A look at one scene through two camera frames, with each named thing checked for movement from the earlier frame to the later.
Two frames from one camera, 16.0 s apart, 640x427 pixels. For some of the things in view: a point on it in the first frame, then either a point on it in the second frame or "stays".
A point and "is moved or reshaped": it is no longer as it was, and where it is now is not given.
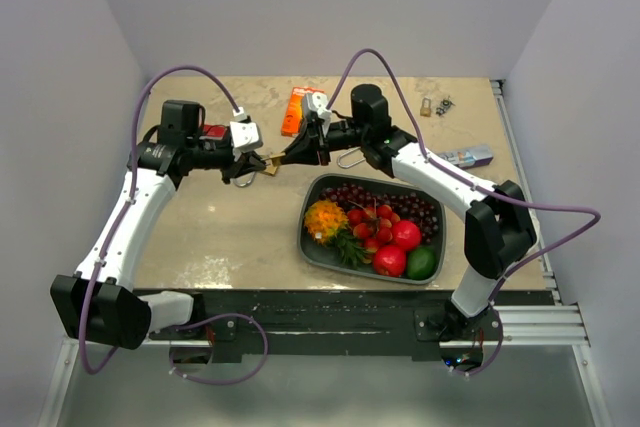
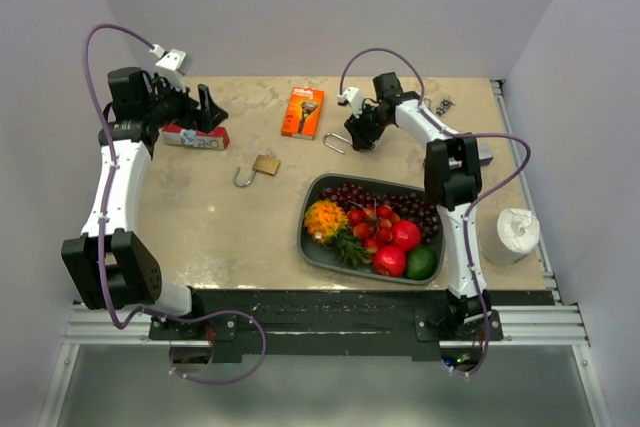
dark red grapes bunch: x=408 y=207 stays
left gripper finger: x=252 y=162 to x=210 y=114
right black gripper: x=305 y=149 to x=356 y=126
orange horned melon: x=323 y=218 stays
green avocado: x=421 y=262 stays
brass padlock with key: x=353 y=163 is moved or reshaped
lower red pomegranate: x=390 y=260 stays
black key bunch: x=445 y=104 stays
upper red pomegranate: x=405 y=234 stays
